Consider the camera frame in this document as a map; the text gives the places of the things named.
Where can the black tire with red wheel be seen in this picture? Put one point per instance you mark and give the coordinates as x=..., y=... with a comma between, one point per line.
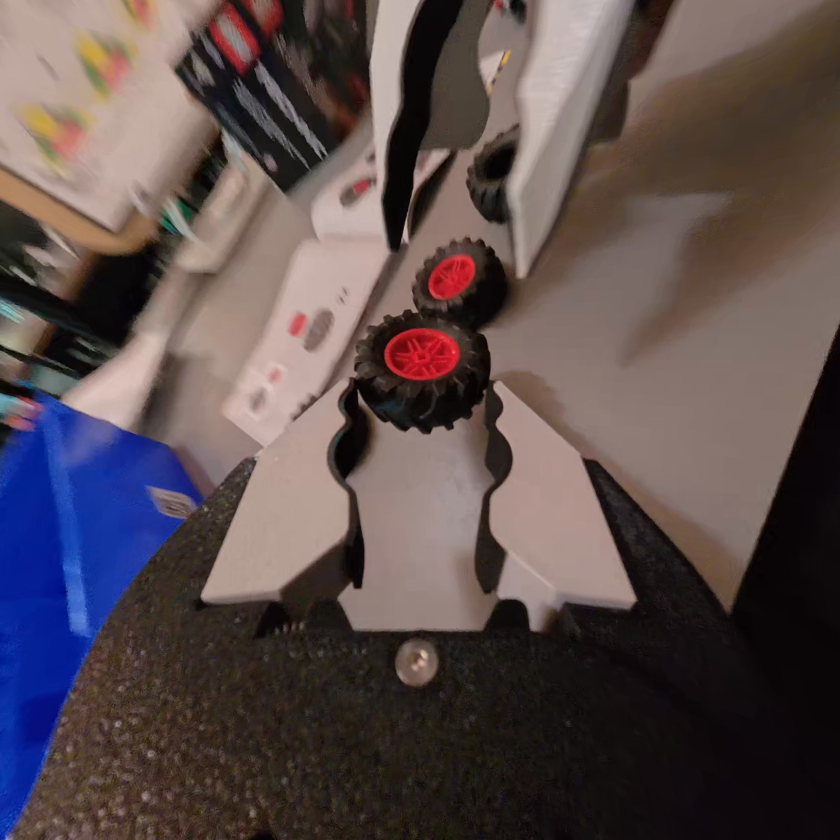
x=453, y=279
x=420, y=354

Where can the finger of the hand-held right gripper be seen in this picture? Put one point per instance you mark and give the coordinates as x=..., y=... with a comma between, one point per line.
x=394, y=65
x=571, y=98

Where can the white board stand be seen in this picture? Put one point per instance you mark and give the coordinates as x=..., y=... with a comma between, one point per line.
x=216, y=223

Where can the white instruction booklet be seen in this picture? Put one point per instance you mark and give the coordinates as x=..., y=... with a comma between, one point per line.
x=295, y=341

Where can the black rubber toy tire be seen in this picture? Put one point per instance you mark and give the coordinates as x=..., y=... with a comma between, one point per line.
x=489, y=177

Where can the person's dark clothing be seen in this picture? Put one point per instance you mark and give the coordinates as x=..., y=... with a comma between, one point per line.
x=800, y=590

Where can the black toy set box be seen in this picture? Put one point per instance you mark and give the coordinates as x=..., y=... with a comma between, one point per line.
x=275, y=92

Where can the wooden framed instruction board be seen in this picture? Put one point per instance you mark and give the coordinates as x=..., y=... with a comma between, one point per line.
x=79, y=98

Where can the white marker tag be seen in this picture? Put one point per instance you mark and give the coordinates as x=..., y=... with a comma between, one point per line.
x=172, y=502

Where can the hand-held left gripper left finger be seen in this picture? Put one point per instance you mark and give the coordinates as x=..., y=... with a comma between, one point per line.
x=275, y=512

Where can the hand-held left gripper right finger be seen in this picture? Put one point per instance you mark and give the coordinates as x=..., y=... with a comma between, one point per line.
x=558, y=525

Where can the blue plastic bin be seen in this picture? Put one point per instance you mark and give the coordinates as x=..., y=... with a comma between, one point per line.
x=65, y=558

